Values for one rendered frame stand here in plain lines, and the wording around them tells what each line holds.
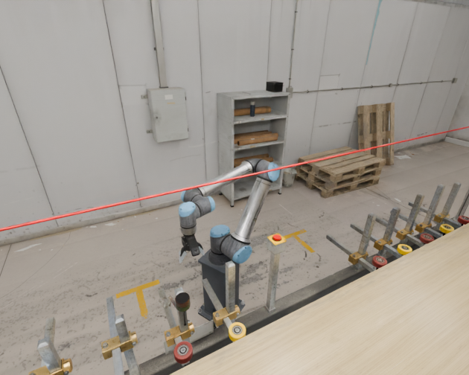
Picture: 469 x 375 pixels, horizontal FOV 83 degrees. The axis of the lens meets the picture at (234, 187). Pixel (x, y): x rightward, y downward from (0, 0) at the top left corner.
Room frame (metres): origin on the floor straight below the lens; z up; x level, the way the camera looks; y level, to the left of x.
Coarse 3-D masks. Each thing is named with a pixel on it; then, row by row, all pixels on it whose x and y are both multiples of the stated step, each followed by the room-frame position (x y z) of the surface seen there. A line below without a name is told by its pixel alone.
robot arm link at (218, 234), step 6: (216, 228) 1.62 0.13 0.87; (222, 228) 1.62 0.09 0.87; (228, 228) 1.62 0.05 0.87; (210, 234) 1.59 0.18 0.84; (216, 234) 1.55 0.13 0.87; (222, 234) 1.55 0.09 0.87; (228, 234) 1.57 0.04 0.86; (210, 240) 1.60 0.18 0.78; (216, 240) 1.54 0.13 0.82; (222, 240) 1.52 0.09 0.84; (216, 246) 1.53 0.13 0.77; (216, 252) 1.55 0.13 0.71
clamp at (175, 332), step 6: (192, 324) 0.84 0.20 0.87; (168, 330) 0.81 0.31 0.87; (174, 330) 0.81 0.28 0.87; (180, 330) 0.81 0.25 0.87; (186, 330) 0.81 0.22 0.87; (192, 330) 0.82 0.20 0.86; (174, 336) 0.78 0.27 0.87; (186, 336) 0.80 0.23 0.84; (168, 342) 0.76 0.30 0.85; (174, 342) 0.77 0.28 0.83
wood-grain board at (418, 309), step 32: (416, 256) 1.30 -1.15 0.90; (448, 256) 1.30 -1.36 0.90; (352, 288) 1.04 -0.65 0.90; (384, 288) 1.04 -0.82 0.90; (416, 288) 1.04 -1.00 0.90; (448, 288) 1.04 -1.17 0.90; (288, 320) 0.84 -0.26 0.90; (320, 320) 0.84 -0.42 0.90; (352, 320) 0.84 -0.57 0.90; (384, 320) 0.85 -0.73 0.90; (416, 320) 0.85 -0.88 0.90; (448, 320) 0.85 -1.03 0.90; (224, 352) 0.69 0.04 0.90; (256, 352) 0.69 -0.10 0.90; (288, 352) 0.69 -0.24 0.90; (320, 352) 0.69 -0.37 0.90; (352, 352) 0.69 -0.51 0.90; (384, 352) 0.69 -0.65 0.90; (416, 352) 0.69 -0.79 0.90; (448, 352) 0.69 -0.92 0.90
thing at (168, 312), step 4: (160, 292) 1.04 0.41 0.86; (164, 292) 1.04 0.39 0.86; (160, 296) 1.01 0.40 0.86; (164, 308) 0.94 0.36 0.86; (168, 308) 0.94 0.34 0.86; (168, 312) 0.91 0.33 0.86; (168, 316) 0.89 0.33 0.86; (172, 316) 0.89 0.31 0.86; (168, 320) 0.87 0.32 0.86; (172, 320) 0.87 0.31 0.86; (172, 324) 0.85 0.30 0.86; (180, 336) 0.78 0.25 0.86; (176, 340) 0.77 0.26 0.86; (180, 340) 0.77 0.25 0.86; (184, 364) 0.67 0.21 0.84
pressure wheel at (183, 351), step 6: (180, 342) 0.73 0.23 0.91; (186, 342) 0.73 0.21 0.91; (174, 348) 0.70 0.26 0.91; (180, 348) 0.70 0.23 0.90; (186, 348) 0.70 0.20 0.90; (192, 348) 0.70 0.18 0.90; (174, 354) 0.68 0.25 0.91; (180, 354) 0.68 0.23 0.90; (186, 354) 0.68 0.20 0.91; (192, 354) 0.69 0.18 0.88; (180, 360) 0.66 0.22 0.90; (186, 360) 0.66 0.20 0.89
